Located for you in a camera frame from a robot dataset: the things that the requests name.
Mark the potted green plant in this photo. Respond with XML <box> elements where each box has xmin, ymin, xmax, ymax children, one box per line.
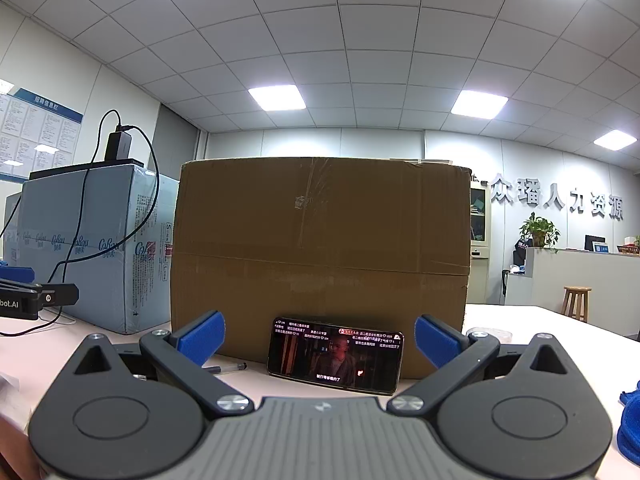
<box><xmin>520</xmin><ymin>212</ymin><xmax>560</xmax><ymax>248</ymax></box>

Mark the blue wall notice board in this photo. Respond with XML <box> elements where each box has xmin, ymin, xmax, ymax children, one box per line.
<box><xmin>0</xmin><ymin>88</ymin><xmax>84</xmax><ymax>182</ymax></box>

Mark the grey black pen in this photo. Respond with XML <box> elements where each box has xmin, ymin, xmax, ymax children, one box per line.
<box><xmin>203</xmin><ymin>362</ymin><xmax>247</xmax><ymax>375</ymax></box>

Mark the white reception counter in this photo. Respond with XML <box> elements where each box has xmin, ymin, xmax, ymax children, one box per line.
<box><xmin>503</xmin><ymin>248</ymin><xmax>640</xmax><ymax>336</ymax></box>

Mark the blue microfibre cloth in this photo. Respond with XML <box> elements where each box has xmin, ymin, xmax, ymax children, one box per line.
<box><xmin>616</xmin><ymin>382</ymin><xmax>640</xmax><ymax>466</ymax></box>

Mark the large brown cardboard box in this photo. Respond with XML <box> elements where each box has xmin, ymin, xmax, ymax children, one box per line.
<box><xmin>170</xmin><ymin>157</ymin><xmax>471</xmax><ymax>379</ymax></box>

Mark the black power adapter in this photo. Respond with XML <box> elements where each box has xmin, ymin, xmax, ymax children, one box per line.
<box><xmin>104</xmin><ymin>130</ymin><xmax>132</xmax><ymax>162</ymax></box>

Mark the black power cable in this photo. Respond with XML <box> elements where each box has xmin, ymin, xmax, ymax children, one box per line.
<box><xmin>0</xmin><ymin>108</ymin><xmax>162</xmax><ymax>337</ymax></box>

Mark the computer monitor on counter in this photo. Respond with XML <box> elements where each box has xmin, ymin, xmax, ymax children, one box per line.
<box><xmin>585</xmin><ymin>235</ymin><xmax>608</xmax><ymax>254</ymax></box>

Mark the black smartphone playing video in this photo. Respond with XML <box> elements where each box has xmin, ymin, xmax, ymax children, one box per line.
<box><xmin>267</xmin><ymin>316</ymin><xmax>405</xmax><ymax>396</ymax></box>

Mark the light blue wrapped carton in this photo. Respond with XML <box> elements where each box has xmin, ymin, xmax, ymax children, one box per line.
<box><xmin>4</xmin><ymin>164</ymin><xmax>178</xmax><ymax>335</ymax></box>

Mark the wooden stool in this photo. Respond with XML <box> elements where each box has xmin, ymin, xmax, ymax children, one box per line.
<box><xmin>561</xmin><ymin>286</ymin><xmax>591</xmax><ymax>323</ymax></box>

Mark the beige filing cabinet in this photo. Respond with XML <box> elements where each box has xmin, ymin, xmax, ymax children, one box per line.
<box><xmin>466</xmin><ymin>181</ymin><xmax>491</xmax><ymax>304</ymax></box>

